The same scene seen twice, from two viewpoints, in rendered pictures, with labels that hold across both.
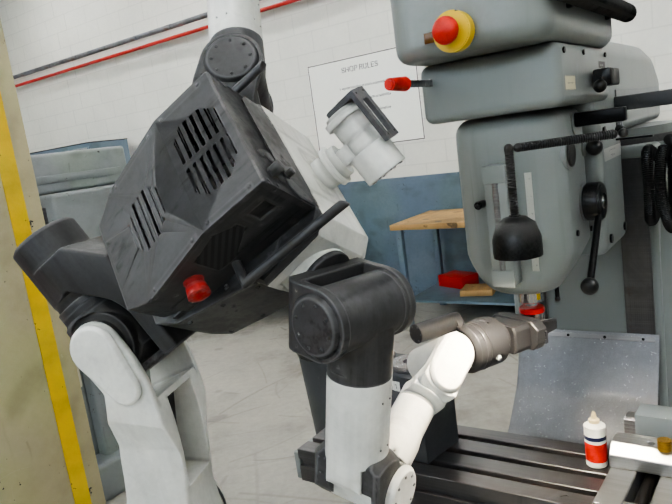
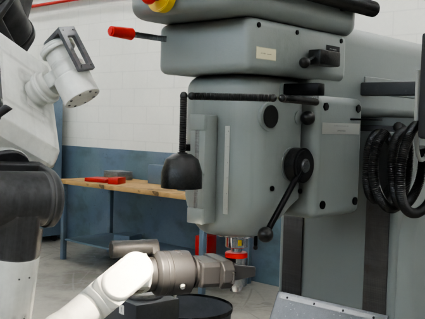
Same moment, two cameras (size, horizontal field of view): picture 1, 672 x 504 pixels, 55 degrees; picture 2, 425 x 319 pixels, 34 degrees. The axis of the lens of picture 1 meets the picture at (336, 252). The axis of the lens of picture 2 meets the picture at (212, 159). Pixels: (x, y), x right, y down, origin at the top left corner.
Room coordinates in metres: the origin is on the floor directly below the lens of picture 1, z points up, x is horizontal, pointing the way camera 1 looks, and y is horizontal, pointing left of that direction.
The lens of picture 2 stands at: (-0.25, -0.45, 1.53)
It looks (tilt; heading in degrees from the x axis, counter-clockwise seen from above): 3 degrees down; 6
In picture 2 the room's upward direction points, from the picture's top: 2 degrees clockwise
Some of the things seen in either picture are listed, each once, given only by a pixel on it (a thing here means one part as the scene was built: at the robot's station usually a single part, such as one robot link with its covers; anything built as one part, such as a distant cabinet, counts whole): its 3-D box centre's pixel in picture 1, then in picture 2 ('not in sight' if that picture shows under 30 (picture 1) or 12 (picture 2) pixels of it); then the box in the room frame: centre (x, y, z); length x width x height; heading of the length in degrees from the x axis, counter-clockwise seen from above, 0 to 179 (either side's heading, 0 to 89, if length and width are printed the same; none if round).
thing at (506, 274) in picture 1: (502, 225); (202, 168); (1.09, -0.29, 1.45); 0.04 x 0.04 x 0.21; 54
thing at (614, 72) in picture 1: (601, 80); (315, 60); (1.15, -0.50, 1.66); 0.12 x 0.04 x 0.04; 144
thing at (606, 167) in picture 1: (554, 186); (295, 154); (1.33, -0.47, 1.47); 0.24 x 0.19 x 0.26; 54
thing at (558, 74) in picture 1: (520, 84); (255, 54); (1.21, -0.38, 1.68); 0.34 x 0.24 x 0.10; 144
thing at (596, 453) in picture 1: (595, 437); not in sight; (1.16, -0.45, 0.99); 0.04 x 0.04 x 0.11
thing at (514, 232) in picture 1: (516, 235); (181, 169); (0.94, -0.27, 1.45); 0.07 x 0.07 x 0.06
